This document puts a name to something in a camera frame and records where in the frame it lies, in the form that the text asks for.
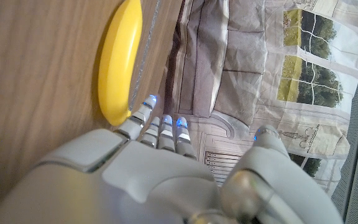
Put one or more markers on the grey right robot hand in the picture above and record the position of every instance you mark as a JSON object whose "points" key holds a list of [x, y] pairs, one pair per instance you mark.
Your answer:
{"points": [[154, 183]]}

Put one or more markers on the printed sofa backdrop cloth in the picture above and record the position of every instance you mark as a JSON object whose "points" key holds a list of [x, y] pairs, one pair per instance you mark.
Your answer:
{"points": [[244, 62]]}

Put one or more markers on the yellow toy banana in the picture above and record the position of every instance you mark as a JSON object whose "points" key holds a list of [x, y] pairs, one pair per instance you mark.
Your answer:
{"points": [[120, 62]]}

